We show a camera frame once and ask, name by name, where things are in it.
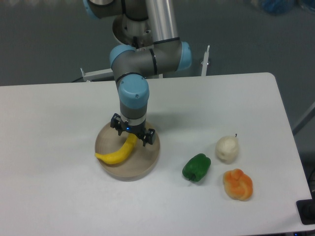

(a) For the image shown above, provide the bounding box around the beige round plate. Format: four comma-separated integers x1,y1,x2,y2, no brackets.
94,123,160,181

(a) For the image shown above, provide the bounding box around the green bell pepper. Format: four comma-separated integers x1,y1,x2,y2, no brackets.
182,153,211,182

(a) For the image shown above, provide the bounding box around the white metal bracket frame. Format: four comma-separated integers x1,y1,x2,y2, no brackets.
80,68,114,82

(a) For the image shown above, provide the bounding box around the white upright bracket post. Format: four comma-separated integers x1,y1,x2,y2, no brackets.
201,45,210,76

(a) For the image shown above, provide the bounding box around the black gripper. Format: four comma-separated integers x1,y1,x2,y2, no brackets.
110,113,156,147

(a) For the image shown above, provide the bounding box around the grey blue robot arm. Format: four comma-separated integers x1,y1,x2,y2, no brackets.
83,0,192,145

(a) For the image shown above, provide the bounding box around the yellow banana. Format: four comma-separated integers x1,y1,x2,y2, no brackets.
95,134,138,165

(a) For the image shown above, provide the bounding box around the grey metal table leg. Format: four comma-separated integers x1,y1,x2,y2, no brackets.
292,102,315,136

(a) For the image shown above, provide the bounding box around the black device at table edge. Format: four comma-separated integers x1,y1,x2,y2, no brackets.
296,199,315,225

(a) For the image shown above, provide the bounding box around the orange bread roll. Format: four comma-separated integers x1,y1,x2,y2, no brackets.
223,169,253,201

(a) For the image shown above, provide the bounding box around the white garlic bulb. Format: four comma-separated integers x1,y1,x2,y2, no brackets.
215,134,240,164

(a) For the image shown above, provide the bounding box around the blue plastic bag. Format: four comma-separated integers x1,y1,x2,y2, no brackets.
260,0,295,15

